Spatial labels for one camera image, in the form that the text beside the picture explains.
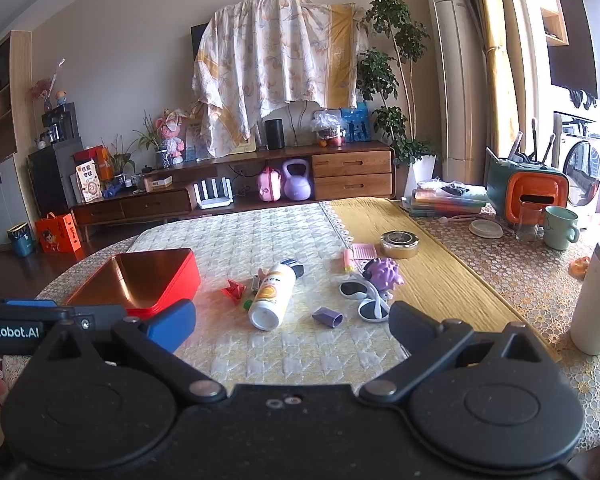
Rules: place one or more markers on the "red paper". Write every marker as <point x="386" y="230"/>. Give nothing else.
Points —
<point x="234" y="291"/>

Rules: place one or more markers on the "snack box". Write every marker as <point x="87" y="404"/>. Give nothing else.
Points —
<point x="88" y="179"/>

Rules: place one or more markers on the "orange gift bag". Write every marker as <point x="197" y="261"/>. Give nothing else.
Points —
<point x="58" y="234"/>

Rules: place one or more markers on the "white sunglasses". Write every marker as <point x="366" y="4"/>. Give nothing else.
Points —
<point x="372" y="306"/>

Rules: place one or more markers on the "wooden tv cabinet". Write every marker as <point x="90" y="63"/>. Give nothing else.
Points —
<point x="361" y="169"/>

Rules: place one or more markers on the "red metal tin box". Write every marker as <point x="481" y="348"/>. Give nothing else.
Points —
<point x="144" y="283"/>

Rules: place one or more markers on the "white tumbler cup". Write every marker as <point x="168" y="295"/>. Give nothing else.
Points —
<point x="585" y="324"/>

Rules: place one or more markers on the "black speaker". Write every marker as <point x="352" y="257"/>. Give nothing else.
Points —
<point x="274" y="134"/>

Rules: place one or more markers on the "yellow table runner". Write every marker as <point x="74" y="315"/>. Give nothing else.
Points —
<point x="486" y="292"/>

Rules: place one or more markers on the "glass cup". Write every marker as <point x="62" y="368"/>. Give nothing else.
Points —
<point x="530" y="222"/>

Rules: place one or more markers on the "stack of books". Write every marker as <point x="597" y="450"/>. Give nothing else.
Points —
<point x="435" y="198"/>

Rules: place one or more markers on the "pink plush doll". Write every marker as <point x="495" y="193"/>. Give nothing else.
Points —
<point x="169" y="127"/>

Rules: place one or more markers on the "purple spiky toy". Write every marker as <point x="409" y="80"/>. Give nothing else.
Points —
<point x="383" y="273"/>

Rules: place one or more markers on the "purple plastic cap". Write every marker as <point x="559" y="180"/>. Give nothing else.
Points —
<point x="327" y="317"/>

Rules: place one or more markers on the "green mug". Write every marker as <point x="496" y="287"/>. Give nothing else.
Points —
<point x="560" y="227"/>

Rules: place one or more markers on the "floral cloth cover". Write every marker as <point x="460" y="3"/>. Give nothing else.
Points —
<point x="257" y="56"/>

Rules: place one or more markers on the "pink tube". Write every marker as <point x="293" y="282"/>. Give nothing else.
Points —
<point x="349" y="265"/>

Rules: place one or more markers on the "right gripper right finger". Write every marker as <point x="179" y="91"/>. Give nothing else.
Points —
<point x="432" y="346"/>

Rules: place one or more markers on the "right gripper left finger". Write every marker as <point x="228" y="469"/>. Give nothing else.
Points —
<point x="146" y="351"/>

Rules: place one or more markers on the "green orange tissue box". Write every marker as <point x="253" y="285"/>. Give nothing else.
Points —
<point x="510" y="184"/>

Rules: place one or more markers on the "white yellow bottle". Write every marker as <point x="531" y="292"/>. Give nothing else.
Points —
<point x="270" y="304"/>

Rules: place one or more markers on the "tall green plant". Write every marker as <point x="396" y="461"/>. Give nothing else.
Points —
<point x="386" y="76"/>

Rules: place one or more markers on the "gold round tin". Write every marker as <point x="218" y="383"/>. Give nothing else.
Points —
<point x="400" y="244"/>

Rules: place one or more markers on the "black white small bottle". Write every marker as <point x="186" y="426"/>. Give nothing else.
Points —
<point x="296" y="266"/>

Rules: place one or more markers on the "purple kettlebell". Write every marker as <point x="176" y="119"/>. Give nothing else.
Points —
<point x="297" y="187"/>

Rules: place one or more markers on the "round coaster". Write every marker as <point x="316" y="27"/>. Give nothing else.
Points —
<point x="487" y="229"/>

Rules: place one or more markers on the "silver nail clipper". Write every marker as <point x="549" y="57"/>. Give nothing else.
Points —
<point x="255" y="284"/>

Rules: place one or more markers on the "white router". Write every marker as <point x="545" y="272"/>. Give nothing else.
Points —
<point x="213" y="193"/>

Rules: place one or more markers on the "white standing air conditioner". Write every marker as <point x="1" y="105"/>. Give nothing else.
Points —
<point x="462" y="88"/>

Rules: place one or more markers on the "black cabinet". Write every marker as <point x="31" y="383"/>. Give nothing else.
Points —
<point x="50" y="170"/>

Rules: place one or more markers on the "blue box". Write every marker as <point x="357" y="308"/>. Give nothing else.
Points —
<point x="356" y="122"/>

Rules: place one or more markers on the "bag of fruit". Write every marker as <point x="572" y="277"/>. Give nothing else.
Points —
<point x="328" y="127"/>

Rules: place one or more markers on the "white quilted table mat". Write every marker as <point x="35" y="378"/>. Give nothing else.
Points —
<point x="300" y="351"/>

